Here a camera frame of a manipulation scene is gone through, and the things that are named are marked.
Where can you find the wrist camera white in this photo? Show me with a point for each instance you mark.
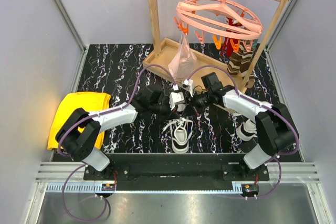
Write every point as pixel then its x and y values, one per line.
pixel 176 99
pixel 188 85

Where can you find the pink round clip hanger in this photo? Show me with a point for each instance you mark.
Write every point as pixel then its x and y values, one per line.
pixel 209 16

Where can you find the black white sneaker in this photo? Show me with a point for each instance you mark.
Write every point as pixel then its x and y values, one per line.
pixel 247 130
pixel 181 131

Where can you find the red hanging garment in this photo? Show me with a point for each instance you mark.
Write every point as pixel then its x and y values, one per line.
pixel 230 44

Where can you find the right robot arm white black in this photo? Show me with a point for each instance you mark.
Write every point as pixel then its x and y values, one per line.
pixel 271 124

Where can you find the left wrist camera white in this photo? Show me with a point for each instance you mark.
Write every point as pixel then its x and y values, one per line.
pixel 176 99

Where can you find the pink hanging cloth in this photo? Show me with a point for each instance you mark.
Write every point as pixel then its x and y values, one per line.
pixel 184 62

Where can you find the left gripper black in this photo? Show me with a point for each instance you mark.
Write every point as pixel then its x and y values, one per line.
pixel 171 114

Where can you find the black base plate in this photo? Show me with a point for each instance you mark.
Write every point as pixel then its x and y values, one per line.
pixel 225 166

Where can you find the brown striped sock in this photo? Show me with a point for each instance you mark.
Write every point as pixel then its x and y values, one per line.
pixel 239 62

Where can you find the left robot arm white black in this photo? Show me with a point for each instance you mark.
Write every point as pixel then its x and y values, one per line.
pixel 79 133

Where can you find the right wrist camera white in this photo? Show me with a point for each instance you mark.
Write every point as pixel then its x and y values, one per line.
pixel 188 85

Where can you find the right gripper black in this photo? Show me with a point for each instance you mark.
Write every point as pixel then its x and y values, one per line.
pixel 193 101

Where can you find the yellow cloth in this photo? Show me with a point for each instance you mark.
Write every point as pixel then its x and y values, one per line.
pixel 89 101

